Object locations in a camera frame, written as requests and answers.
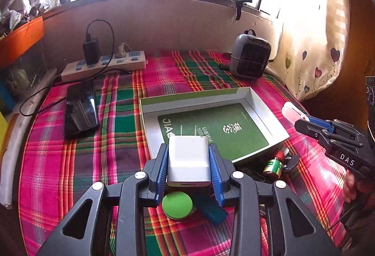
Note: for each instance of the clear glass tank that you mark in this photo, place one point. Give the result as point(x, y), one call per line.
point(26, 68)

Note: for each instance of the orange basket with items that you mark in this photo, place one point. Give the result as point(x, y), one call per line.
point(17, 12)

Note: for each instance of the green and white cardboard box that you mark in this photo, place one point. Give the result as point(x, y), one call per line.
point(205, 127)

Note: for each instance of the small grey heater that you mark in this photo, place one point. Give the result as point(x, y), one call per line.
point(249, 56)

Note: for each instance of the plaid cloth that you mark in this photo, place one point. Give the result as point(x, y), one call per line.
point(117, 127)

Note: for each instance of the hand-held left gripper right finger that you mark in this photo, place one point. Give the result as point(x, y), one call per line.
point(215, 175)

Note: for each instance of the white power strip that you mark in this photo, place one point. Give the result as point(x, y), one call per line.
point(129, 62)

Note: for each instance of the blue box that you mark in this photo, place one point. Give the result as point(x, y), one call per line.
point(4, 99)

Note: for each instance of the pink plastic clip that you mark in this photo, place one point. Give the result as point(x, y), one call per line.
point(291, 111)

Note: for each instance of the red-capped bottle with green label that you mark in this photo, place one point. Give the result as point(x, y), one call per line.
point(272, 168)

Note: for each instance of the white USB wall charger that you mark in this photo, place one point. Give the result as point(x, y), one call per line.
point(189, 159)

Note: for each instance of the orange plastic bin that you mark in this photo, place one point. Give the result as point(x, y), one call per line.
point(20, 39)

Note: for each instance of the cream curtain with hearts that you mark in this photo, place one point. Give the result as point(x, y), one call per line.
point(316, 39)

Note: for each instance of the yellow-green box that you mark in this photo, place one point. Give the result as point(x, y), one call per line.
point(3, 125)

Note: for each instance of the black plugged-in charger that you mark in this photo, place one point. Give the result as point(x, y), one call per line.
point(90, 51)

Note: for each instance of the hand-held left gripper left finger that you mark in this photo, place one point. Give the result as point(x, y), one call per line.
point(162, 169)

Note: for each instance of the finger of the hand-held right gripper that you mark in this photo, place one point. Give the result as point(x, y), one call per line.
point(307, 128)
point(319, 122)

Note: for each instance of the white plug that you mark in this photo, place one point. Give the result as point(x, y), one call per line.
point(123, 49)

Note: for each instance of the person's right hand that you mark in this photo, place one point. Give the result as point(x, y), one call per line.
point(348, 188)

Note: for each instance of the black smartphone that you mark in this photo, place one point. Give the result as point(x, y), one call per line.
point(80, 112)

